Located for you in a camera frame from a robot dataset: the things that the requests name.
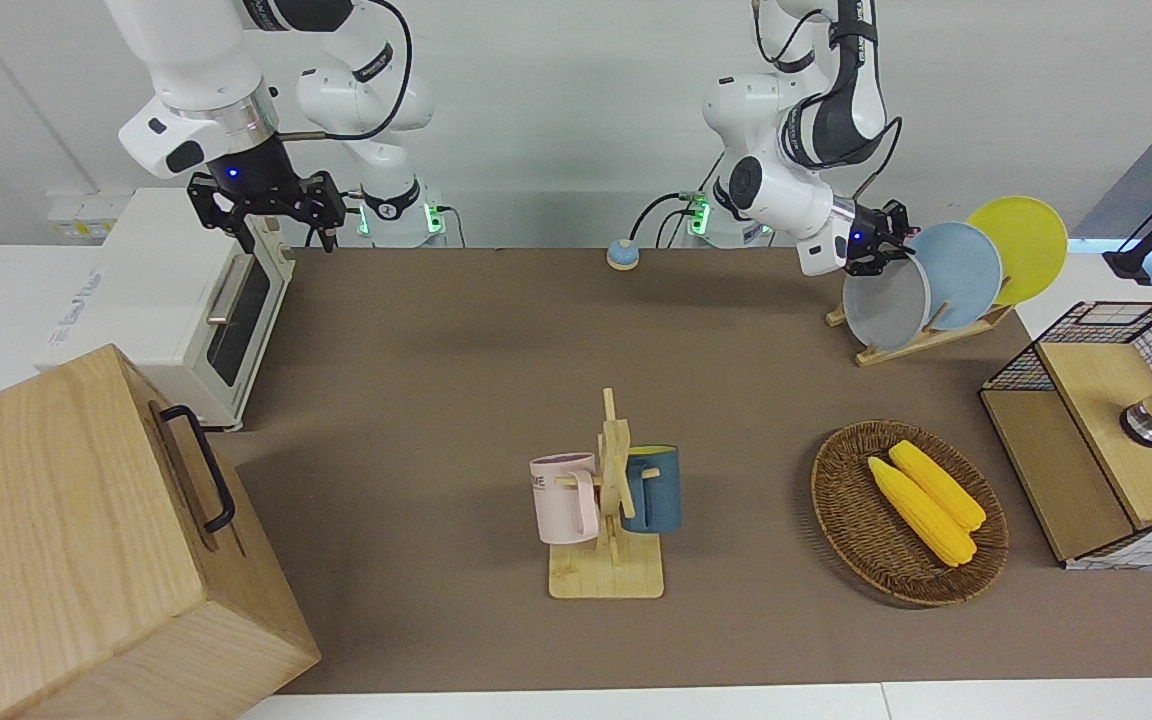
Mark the dark blue mug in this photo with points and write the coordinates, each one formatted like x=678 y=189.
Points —
x=656 y=490

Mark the yellow plate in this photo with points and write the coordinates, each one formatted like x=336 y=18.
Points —
x=1026 y=240

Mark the white wall power outlets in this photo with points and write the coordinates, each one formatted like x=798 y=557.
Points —
x=86 y=212

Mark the white toaster oven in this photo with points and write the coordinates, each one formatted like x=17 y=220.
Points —
x=156 y=290

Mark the wooden drawer cabinet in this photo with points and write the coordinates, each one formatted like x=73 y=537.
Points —
x=56 y=540

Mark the pink mug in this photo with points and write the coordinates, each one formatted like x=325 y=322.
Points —
x=564 y=500

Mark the light blue plate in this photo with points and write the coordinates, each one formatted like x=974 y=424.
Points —
x=961 y=270

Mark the wooden plate rack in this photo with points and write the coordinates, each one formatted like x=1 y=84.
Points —
x=921 y=343

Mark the yellow corn cob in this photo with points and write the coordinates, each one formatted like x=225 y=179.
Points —
x=921 y=515
x=941 y=485

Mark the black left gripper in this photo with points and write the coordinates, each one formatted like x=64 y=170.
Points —
x=874 y=238

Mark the gray plate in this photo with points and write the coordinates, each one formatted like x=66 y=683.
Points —
x=884 y=305

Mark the blue dome knob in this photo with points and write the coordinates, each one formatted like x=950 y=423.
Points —
x=623 y=255

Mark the wooden mug tree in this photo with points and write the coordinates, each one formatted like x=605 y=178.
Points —
x=606 y=575

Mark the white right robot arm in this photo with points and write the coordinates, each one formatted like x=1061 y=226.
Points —
x=196 y=70

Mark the brown wicker basket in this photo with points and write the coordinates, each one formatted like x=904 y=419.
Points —
x=856 y=520

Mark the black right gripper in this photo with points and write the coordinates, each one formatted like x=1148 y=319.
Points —
x=266 y=200

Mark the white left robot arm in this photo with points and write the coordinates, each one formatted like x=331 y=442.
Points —
x=786 y=190

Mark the brown table mat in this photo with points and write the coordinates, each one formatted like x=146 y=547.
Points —
x=436 y=400

